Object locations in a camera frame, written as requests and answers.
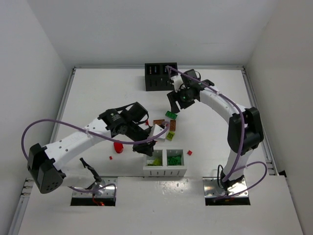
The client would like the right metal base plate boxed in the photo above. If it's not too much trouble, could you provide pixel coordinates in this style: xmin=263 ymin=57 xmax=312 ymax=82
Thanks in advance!
xmin=202 ymin=177 xmax=248 ymax=198

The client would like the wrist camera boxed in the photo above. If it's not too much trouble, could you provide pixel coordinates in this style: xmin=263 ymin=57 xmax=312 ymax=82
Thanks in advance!
xmin=149 ymin=124 xmax=168 ymax=142
xmin=170 ymin=75 xmax=186 ymax=93

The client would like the black two-compartment container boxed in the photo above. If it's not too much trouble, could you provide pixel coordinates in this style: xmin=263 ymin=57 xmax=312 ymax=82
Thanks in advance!
xmin=145 ymin=63 xmax=178 ymax=92

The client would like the white two-compartment container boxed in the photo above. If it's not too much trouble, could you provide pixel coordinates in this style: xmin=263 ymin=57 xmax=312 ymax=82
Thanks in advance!
xmin=143 ymin=147 xmax=187 ymax=177

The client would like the red oval lego piece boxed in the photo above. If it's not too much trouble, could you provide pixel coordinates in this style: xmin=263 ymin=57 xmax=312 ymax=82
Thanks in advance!
xmin=113 ymin=142 xmax=124 ymax=154

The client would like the brown flat lego plate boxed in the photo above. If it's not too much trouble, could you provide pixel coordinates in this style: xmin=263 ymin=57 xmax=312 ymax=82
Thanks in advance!
xmin=153 ymin=119 xmax=165 ymax=126

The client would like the dark green lego brick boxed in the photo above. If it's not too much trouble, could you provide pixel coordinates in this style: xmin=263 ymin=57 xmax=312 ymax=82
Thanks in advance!
xmin=167 ymin=156 xmax=181 ymax=165

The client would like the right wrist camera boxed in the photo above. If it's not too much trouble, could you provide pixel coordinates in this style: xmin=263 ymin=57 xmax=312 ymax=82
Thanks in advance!
xmin=170 ymin=75 xmax=186 ymax=93

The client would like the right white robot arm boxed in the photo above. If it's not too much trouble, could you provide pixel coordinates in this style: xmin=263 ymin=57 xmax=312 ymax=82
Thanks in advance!
xmin=166 ymin=66 xmax=264 ymax=189

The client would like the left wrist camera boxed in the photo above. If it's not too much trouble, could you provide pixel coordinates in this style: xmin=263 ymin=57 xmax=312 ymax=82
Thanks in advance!
xmin=149 ymin=124 xmax=168 ymax=142

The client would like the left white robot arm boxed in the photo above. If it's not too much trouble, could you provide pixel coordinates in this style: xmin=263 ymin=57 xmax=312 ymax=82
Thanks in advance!
xmin=27 ymin=102 xmax=156 ymax=194

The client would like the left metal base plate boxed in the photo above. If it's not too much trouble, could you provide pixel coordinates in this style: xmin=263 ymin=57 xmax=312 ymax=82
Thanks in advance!
xmin=70 ymin=178 xmax=117 ymax=198

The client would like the metal base plate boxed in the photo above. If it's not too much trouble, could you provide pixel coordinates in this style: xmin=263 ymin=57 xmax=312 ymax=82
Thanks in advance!
xmin=202 ymin=177 xmax=248 ymax=198
xmin=70 ymin=178 xmax=117 ymax=198

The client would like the lime lego brick top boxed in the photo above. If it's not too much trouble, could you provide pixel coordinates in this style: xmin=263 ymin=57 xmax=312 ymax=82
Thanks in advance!
xmin=153 ymin=158 xmax=162 ymax=166

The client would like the dark green flat lego plate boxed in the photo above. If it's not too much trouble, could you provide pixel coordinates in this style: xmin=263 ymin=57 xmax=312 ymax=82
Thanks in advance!
xmin=165 ymin=111 xmax=178 ymax=120

